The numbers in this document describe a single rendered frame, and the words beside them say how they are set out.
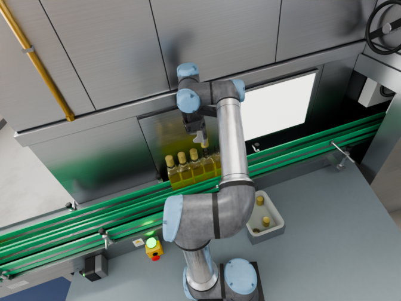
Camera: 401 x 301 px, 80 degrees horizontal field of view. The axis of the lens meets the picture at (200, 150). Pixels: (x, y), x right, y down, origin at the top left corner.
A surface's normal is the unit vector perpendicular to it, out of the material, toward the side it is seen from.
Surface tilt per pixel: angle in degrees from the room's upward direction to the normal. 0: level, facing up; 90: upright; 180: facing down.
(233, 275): 9
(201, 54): 90
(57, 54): 90
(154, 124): 90
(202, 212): 21
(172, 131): 90
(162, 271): 0
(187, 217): 29
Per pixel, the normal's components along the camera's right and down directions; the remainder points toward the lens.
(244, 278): 0.03, -0.74
